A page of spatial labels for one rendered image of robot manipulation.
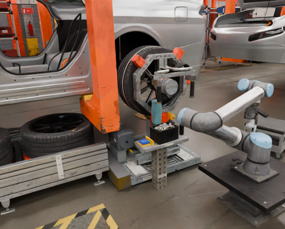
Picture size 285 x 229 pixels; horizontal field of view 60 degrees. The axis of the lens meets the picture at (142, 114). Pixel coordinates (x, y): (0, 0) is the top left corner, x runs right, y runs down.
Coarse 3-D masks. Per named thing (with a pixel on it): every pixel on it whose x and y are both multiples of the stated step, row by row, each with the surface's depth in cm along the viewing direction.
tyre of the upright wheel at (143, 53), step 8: (136, 48) 234; (152, 48) 220; (160, 48) 224; (128, 56) 228; (144, 56) 218; (120, 64) 232; (128, 64) 220; (120, 72) 227; (128, 72) 216; (120, 80) 227; (128, 80) 217; (120, 88) 230; (128, 88) 219; (120, 96) 240; (128, 96) 222; (128, 104) 235; (136, 104) 228; (168, 104) 245; (144, 112) 234
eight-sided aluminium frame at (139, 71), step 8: (152, 56) 212; (160, 56) 218; (168, 56) 220; (176, 64) 228; (136, 72) 212; (136, 80) 212; (184, 80) 236; (136, 88) 214; (184, 88) 238; (136, 96) 216; (176, 96) 242; (144, 104) 222; (176, 104) 239
